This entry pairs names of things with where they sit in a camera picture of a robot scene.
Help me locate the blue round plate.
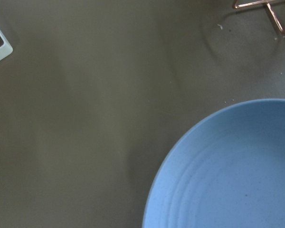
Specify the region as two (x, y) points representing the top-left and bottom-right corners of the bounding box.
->
(142, 99), (285, 228)

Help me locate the white plastic frame object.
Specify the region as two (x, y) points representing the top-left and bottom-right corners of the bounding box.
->
(0, 16), (14, 67)

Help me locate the copper wire bottle rack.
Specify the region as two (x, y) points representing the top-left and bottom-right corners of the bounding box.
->
(232, 0), (285, 34)

